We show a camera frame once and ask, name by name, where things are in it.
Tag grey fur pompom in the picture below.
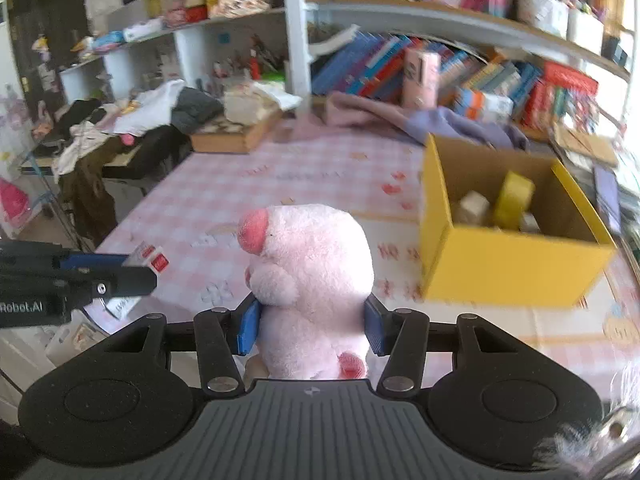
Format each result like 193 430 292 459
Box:
534 360 640 480

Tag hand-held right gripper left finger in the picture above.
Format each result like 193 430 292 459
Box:
118 291 262 395

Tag small red white box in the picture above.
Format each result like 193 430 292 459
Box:
120 241 170 276

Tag white wipes packet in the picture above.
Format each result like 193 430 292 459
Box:
122 19 166 42

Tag row of red books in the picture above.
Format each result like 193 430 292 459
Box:
521 61 599 134

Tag dark grey garment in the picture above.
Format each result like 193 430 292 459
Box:
171 86 225 134

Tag beige tissue pack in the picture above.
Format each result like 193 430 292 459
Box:
223 82 287 126

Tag orange white carton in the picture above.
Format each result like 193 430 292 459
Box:
452 87 514 124

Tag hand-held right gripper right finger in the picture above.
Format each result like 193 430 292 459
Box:
364 294 507 395

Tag row of leaning books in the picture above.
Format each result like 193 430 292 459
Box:
311 31 544 117

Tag pink cylinder device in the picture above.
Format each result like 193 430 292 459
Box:
402 48 442 110

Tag white bookshelf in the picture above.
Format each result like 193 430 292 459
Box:
57 0 633 111

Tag white storage container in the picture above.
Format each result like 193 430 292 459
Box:
567 7 604 57

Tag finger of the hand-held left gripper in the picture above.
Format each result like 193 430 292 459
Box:
0 241 132 273
50 265 157 298

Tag brown garment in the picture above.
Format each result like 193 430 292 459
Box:
59 135 127 247

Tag brown cardboard envelopes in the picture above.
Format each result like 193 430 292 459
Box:
551 122 621 168

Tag pen holder with pens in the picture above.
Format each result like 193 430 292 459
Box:
516 0 569 37

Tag dark phone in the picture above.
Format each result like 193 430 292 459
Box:
593 164 624 237

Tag yellow cardboard box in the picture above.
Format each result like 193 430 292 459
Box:
419 132 617 309

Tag yellow tape roll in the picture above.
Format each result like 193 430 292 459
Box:
493 170 535 229

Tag pink checked tablecloth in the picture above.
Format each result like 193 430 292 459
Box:
94 132 640 393

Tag pink plush pig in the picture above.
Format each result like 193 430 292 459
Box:
237 203 375 382

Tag purple cloth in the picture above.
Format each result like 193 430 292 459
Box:
324 91 529 152

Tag large white block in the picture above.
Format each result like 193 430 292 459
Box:
454 190 492 226

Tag wooden chess box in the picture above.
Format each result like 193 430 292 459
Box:
190 110 284 155

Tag red pink toy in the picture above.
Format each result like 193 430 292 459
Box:
164 0 209 27

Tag white shirt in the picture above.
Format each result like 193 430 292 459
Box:
111 80 187 137

